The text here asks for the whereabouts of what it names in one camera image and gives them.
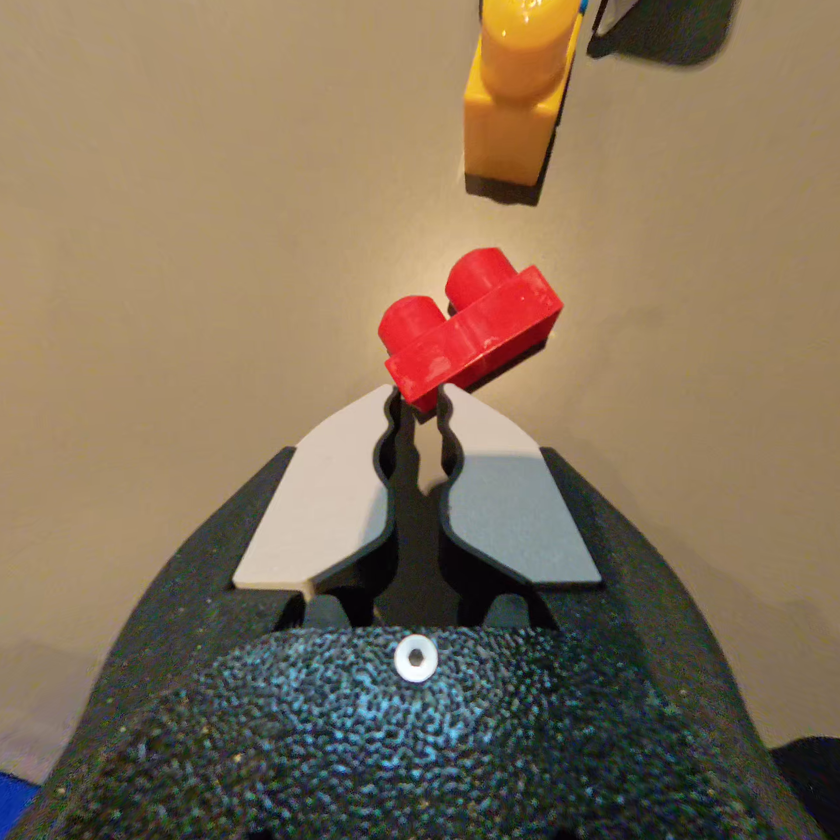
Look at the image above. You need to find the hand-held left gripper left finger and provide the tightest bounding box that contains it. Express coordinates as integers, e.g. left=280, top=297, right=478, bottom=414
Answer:
left=233, top=384, right=399, bottom=601

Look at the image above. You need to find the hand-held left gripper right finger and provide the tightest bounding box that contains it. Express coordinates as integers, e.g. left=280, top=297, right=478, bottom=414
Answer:
left=436, top=384, right=602, bottom=586

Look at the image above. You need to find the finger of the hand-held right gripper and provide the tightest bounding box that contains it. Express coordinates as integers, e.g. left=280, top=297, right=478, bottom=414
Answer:
left=594, top=0, right=636, bottom=35

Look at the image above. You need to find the yellow mega block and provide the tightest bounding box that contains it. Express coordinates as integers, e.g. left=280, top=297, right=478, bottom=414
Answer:
left=462, top=0, right=586, bottom=193

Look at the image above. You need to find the red mega block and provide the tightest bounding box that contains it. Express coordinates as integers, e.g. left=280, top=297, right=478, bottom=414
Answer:
left=378, top=247, right=564, bottom=415

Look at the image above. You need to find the dark cloth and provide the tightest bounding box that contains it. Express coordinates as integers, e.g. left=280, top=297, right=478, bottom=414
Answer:
left=771, top=735, right=840, bottom=840

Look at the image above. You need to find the blue object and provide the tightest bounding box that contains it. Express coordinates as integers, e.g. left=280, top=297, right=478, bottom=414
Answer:
left=0, top=771, right=42, bottom=840

